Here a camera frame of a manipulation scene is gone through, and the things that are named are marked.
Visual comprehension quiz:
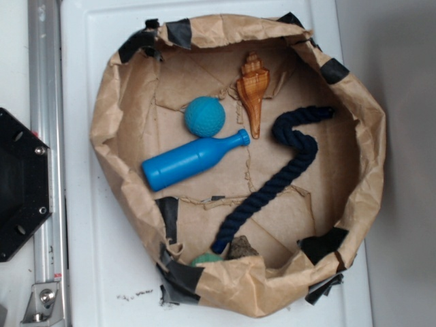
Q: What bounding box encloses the blue plastic bottle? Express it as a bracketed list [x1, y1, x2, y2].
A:
[142, 129, 251, 191]

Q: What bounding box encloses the dark blue rope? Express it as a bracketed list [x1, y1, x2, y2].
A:
[211, 106, 335, 255]

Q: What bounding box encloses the orange conch shell toy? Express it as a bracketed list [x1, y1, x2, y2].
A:
[236, 52, 270, 139]

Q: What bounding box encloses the green ball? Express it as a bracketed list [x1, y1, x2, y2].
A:
[190, 253, 223, 267]

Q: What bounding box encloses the aluminium extrusion rail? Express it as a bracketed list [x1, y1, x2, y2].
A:
[27, 1, 72, 326]

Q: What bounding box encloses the brown paper bag bin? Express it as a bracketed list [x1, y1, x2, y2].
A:
[90, 14, 386, 317]

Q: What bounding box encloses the brown rock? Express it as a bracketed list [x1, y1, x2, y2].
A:
[226, 235, 259, 260]

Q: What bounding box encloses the metal corner bracket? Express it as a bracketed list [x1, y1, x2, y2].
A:
[20, 281, 64, 326]

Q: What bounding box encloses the teal dimpled ball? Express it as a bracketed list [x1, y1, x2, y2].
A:
[185, 97, 225, 138]

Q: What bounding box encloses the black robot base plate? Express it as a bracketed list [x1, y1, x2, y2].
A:
[1, 108, 51, 262]

